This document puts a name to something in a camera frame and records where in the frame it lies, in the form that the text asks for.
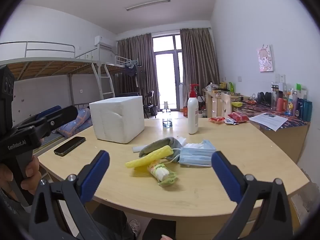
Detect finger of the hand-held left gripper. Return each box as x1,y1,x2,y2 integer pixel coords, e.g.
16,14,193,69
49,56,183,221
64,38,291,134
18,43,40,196
25,106,62,124
15,105,78,140

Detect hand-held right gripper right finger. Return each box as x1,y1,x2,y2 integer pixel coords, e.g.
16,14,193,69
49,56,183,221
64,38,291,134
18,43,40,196
211,151,294,240

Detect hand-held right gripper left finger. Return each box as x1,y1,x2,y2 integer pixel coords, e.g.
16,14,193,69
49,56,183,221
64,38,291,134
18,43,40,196
28,150,110,240

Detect bundle of blue face masks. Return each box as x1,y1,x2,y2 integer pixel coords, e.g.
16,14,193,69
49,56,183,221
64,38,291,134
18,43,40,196
179,140,217,168

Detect white foam box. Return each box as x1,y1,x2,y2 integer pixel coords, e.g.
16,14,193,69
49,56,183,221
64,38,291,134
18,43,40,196
89,95,145,144

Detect yellow sponge cloth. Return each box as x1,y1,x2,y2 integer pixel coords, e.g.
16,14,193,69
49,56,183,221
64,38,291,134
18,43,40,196
125,145,173,168

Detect green packet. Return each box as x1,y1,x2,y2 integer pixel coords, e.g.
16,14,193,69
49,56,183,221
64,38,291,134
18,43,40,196
147,162,178,187

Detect grey cloth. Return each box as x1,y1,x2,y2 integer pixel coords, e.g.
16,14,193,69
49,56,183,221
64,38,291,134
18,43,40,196
139,137,184,164

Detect person's left forearm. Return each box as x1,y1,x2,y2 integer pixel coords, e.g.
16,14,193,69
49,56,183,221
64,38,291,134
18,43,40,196
0,189,29,233

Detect person's left hand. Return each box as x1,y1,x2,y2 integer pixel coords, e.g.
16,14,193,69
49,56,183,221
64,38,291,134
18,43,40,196
0,156,42,200

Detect blue and orange quilt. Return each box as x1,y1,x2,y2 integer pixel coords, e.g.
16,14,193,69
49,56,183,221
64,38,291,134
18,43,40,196
56,107,91,138

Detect black smartphone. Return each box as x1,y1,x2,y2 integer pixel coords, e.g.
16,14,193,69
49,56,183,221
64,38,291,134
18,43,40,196
54,136,86,157

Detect metal bunk bed with ladder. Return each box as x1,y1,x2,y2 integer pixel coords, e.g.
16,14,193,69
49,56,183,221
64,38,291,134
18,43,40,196
0,41,116,153

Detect person's dark trousers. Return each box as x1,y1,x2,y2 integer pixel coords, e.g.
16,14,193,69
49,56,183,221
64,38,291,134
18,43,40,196
87,202,137,240

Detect large red snack packet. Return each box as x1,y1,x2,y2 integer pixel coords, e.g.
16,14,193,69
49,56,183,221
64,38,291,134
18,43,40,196
228,112,250,123

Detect person's shoe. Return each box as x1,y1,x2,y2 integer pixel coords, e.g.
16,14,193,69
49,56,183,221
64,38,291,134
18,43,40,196
129,219,141,238

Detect white lotion pump bottle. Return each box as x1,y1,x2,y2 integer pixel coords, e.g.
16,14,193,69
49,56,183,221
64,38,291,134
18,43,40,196
187,84,200,135

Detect printed paper sheet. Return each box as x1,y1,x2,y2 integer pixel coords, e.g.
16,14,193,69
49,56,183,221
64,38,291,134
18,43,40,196
249,112,288,132

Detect wooden chair with smiley face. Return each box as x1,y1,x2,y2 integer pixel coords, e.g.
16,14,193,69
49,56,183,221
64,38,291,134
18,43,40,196
221,92,234,118

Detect patterned tablecloth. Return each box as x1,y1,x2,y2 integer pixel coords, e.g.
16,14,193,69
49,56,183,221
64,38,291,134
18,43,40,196
232,99,310,130

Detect wooden desk with drawers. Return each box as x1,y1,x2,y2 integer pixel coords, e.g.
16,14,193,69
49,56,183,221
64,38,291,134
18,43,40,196
202,89,250,118

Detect clear spray bottle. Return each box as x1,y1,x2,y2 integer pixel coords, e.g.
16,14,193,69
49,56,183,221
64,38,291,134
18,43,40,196
162,101,173,128

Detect hanging dark clothes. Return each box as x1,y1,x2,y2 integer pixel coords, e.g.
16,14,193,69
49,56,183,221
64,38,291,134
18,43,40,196
124,65,138,78

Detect white air conditioner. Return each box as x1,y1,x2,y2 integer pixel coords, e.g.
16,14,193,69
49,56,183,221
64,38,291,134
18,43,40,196
94,35,113,49

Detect black folding chair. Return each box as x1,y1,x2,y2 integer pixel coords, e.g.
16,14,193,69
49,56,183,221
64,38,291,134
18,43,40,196
143,91,155,119

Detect black headphones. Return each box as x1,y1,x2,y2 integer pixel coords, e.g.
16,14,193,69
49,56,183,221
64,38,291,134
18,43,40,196
257,92,273,104

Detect brown curtain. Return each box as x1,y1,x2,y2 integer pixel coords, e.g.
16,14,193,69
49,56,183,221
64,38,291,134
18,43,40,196
180,28,220,105
117,33,153,105

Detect row of toiletry bottles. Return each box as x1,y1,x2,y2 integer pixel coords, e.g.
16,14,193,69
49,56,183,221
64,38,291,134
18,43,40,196
271,82,313,122

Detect glass balcony door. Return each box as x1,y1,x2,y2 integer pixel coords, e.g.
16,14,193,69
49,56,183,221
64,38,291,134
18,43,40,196
152,35,183,110

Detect ceiling tube light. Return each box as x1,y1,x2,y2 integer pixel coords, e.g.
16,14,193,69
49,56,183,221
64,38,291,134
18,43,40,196
126,0,171,11

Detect pink cartoon wall poster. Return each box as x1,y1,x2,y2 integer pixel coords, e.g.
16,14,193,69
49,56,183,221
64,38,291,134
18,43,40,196
257,44,274,72

